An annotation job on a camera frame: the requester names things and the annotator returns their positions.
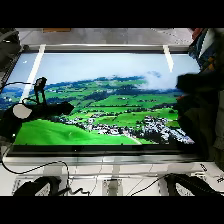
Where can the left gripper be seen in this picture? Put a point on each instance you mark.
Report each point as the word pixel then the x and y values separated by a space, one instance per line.
pixel 61 108

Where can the dark striped pants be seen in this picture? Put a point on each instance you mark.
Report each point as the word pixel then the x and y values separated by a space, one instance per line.
pixel 195 123

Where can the silver frame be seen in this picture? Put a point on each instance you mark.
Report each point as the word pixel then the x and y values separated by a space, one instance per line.
pixel 113 166

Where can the heap of clothes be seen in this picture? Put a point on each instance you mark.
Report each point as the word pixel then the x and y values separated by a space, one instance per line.
pixel 208 50

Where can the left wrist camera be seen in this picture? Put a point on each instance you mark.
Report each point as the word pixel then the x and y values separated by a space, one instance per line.
pixel 40 82

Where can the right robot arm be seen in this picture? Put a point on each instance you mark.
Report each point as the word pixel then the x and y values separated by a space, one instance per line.
pixel 186 183

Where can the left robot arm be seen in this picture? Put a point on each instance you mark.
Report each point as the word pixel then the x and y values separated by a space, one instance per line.
pixel 21 111

